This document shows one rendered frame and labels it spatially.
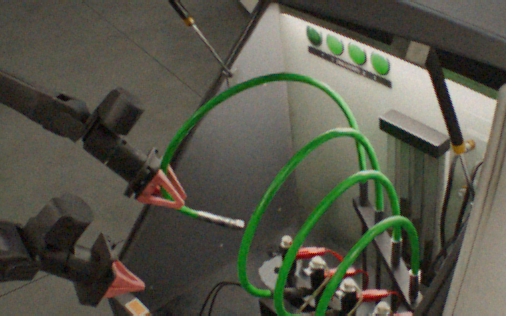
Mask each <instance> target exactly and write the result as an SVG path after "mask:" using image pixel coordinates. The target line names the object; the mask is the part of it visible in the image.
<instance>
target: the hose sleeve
mask: <svg viewBox="0 0 506 316"><path fill-rule="evenodd" d="M198 213H199V214H198V217H197V218H195V219H198V220H201V221H204V222H209V223H213V224H217V225H221V226H223V227H227V228H228V227H229V228H235V225H236V222H235V220H233V219H230V218H226V217H222V216H218V215H214V214H210V213H207V212H203V211H199V210H198Z"/></svg>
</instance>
